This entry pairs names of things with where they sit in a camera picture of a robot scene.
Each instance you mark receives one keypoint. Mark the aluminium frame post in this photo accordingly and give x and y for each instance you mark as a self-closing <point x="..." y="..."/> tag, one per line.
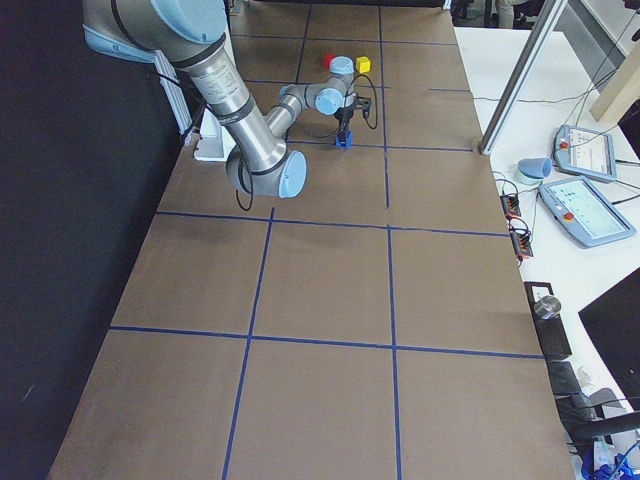
<point x="545" y="24"/>

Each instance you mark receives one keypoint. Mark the near teach pendant tablet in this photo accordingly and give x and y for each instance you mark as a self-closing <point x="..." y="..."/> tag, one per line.
<point x="585" y="214"/>

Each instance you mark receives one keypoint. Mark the orange black connector near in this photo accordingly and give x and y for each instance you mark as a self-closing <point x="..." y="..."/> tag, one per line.
<point x="521" y="242"/>

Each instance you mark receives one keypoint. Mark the black box on table edge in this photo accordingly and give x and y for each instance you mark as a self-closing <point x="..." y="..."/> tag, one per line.
<point x="551" y="333"/>

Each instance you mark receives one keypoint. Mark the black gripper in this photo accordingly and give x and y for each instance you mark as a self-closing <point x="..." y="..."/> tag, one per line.
<point x="344" y="118"/>

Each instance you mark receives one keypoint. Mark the far teach pendant tablet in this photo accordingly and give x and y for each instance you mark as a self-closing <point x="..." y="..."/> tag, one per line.
<point x="586" y="152"/>

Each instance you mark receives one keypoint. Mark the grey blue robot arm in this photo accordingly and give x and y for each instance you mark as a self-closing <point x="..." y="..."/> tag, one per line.
<point x="192" y="35"/>

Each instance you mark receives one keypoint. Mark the red cube block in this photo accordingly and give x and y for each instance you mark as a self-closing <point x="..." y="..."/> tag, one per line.
<point x="328" y="59"/>

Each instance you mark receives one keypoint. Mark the teach pendant tablet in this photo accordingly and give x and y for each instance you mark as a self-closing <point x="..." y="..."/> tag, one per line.
<point x="585" y="214"/>
<point x="586" y="152"/>

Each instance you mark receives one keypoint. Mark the metal cup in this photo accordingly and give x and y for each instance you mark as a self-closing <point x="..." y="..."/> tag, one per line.
<point x="547" y="307"/>

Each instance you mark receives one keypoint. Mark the blue cube block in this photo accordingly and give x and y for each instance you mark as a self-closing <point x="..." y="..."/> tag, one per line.
<point x="343" y="145"/>

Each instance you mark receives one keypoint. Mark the orange black connector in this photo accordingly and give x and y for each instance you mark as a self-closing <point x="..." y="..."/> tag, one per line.
<point x="510" y="205"/>
<point x="521" y="242"/>

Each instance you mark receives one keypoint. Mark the yellow cube block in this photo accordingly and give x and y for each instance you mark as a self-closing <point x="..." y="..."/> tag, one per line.
<point x="363" y="65"/>

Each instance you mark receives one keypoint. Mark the orange black connector far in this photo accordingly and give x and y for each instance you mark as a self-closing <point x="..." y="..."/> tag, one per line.
<point x="510" y="205"/>

